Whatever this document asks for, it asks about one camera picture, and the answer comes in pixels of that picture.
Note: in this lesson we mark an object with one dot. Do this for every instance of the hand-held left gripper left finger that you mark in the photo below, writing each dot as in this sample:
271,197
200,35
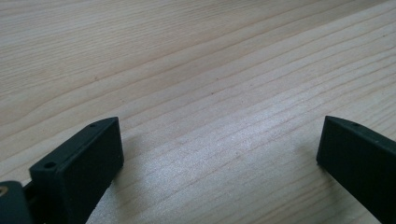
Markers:
77,174

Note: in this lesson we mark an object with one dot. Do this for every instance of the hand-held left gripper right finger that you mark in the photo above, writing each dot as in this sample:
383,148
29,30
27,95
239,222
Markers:
361,165

